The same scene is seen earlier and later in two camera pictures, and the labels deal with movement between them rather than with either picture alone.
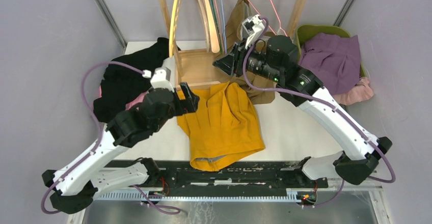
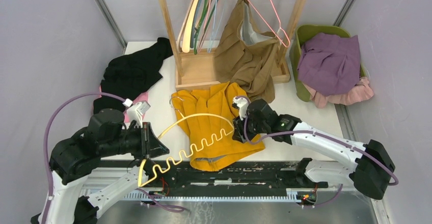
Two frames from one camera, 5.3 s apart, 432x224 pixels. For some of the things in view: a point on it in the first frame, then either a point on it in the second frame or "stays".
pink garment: x=132 y=104 stays
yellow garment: x=223 y=128 stays
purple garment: x=334 y=60 stays
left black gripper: x=188 y=105 -> x=151 y=145
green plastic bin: x=304 y=32 stays
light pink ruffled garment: x=360 y=92 stays
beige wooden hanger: x=215 y=43 -> x=183 y=38
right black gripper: x=233 y=63 -> x=238 y=133
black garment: x=121 y=84 stays
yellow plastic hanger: x=172 y=16 -> x=191 y=116
